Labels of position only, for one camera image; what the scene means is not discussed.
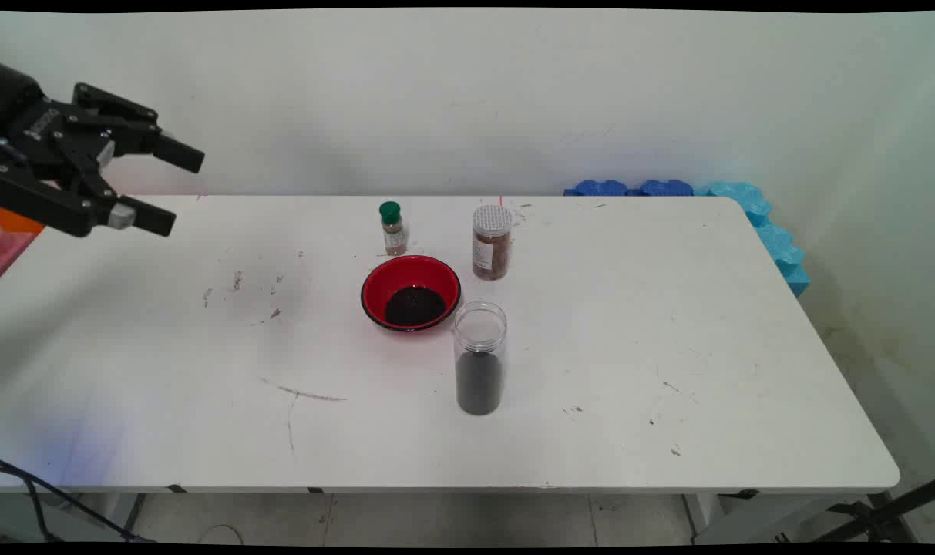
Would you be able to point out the pink object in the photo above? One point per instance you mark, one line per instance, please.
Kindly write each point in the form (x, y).
(11, 250)

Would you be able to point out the red bowl with black powder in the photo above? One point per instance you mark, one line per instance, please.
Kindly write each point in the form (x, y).
(375, 289)

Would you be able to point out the small green-capped spice bottle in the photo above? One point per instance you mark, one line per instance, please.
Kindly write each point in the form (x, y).
(394, 235)

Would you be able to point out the light blue foam mat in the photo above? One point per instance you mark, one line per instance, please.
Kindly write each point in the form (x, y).
(775, 243)

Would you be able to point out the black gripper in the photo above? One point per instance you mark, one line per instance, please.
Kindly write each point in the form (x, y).
(43, 131)

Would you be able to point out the grey table leg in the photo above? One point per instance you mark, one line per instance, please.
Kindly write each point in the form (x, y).
(116, 509)

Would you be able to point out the black stand bar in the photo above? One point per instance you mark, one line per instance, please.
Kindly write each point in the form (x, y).
(891, 501)

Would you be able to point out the clear jar with black powder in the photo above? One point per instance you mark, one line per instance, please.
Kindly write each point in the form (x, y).
(479, 385)

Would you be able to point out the white-lidded brown spice jar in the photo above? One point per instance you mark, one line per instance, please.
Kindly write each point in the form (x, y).
(492, 247)

